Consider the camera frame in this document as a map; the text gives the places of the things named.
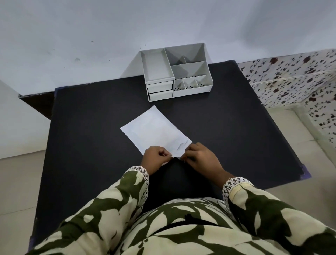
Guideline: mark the white desk organizer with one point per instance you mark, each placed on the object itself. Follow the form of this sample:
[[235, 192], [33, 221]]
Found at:
[[183, 69]]

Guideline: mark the person's left hand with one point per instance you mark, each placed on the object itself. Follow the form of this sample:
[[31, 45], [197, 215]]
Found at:
[[153, 159]]

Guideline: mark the green cream patterned garment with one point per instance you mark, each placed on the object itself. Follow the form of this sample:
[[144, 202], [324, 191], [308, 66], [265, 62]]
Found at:
[[189, 228]]

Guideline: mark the person's left fingers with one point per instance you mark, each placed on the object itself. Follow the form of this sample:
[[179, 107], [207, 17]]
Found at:
[[164, 153]]

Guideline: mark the white paper sheet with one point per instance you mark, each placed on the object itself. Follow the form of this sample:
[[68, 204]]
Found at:
[[154, 128]]

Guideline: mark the person's left forearm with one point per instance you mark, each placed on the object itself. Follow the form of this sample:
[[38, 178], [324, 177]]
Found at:
[[105, 210]]

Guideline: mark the person's right fingers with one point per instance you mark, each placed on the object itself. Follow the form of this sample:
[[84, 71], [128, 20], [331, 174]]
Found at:
[[190, 152]]

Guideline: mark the white organizer drawer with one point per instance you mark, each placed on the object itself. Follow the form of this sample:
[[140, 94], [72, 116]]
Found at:
[[161, 95], [160, 86]]

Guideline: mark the person's right hand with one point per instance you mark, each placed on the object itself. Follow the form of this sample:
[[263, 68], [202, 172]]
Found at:
[[203, 161]]

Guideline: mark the person's right forearm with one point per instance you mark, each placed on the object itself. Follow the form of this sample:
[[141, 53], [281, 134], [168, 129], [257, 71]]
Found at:
[[267, 212]]

